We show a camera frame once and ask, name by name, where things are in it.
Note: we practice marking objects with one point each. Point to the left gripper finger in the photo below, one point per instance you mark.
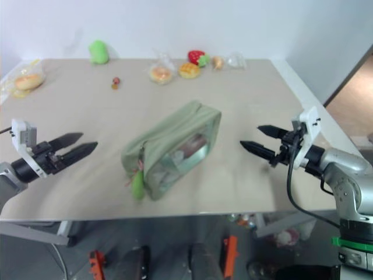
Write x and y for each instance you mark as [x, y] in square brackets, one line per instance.
[81, 149]
[68, 138]

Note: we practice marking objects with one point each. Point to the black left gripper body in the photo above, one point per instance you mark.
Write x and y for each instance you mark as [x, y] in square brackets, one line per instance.
[48, 157]

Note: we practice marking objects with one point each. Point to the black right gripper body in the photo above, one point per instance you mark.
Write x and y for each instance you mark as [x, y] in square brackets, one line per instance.
[287, 147]

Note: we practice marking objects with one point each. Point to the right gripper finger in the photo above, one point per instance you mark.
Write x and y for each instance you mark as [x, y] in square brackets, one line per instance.
[256, 148]
[271, 130]

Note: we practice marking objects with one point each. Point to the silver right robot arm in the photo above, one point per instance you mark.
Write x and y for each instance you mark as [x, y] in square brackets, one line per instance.
[346, 178]

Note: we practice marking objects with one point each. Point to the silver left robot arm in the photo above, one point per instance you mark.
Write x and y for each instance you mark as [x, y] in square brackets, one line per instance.
[8, 181]

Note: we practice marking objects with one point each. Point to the green zippered pouch bag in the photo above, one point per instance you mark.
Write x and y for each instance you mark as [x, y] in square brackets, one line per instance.
[175, 148]

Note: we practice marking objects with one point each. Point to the green plush zipper charm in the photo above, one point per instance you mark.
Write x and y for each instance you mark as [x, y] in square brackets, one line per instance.
[137, 185]

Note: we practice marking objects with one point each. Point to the bagged bread with yellow print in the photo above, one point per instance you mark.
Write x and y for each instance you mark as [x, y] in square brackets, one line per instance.
[26, 80]

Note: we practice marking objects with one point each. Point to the small red brown toy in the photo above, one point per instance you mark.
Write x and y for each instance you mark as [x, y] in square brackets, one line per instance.
[116, 82]

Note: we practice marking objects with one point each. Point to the beige onion toy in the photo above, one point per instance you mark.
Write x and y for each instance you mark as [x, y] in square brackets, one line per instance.
[217, 62]

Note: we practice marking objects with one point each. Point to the white pink plush item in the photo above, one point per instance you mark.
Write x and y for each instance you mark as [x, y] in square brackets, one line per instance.
[287, 237]

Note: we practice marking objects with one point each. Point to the green plush toy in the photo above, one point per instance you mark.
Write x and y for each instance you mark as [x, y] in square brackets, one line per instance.
[98, 52]

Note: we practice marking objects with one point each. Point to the yellow pineapple bun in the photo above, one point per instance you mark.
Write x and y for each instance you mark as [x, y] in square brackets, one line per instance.
[189, 70]

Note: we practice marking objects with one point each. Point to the red strawberry plush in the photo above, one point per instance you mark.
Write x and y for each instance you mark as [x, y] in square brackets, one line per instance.
[196, 56]

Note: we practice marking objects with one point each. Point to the orange clamp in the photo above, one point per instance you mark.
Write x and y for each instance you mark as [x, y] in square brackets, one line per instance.
[97, 264]
[230, 255]

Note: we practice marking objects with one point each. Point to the bagged round doughnut bread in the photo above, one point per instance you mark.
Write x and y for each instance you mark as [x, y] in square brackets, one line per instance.
[161, 73]

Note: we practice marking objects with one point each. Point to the black bin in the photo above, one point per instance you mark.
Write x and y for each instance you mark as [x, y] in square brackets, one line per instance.
[306, 272]

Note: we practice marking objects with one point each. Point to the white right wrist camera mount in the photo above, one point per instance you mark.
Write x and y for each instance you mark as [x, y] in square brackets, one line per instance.
[309, 125]

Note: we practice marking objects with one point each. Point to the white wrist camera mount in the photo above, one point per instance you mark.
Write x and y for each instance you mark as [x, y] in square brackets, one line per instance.
[21, 132]
[309, 125]

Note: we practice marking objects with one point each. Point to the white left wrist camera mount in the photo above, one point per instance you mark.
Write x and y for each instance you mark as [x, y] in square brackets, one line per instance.
[21, 132]

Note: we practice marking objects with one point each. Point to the grey table frame bracket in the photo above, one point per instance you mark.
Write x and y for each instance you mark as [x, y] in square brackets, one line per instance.
[279, 223]
[35, 233]

